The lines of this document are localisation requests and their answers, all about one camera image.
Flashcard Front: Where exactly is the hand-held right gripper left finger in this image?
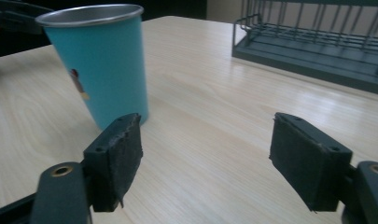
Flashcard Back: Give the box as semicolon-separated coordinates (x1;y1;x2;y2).
83;112;145;213

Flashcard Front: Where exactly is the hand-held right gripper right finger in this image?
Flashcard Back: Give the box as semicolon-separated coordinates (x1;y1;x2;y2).
268;112;355;214

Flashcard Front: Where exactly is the teal metal cup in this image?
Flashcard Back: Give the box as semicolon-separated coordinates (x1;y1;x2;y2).
35;3;150;132

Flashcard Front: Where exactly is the grey wire dish rack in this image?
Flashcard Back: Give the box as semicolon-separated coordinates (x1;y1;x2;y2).
231;0;378;97

